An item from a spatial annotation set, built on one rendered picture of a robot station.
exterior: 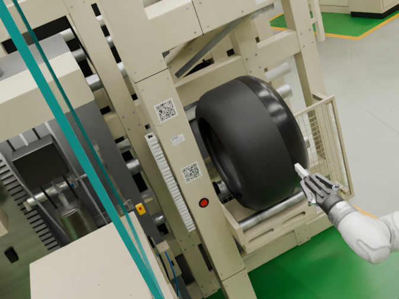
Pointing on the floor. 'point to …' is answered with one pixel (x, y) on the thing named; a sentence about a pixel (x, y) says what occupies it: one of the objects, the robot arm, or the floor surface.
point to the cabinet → (373, 8)
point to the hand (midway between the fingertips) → (301, 172)
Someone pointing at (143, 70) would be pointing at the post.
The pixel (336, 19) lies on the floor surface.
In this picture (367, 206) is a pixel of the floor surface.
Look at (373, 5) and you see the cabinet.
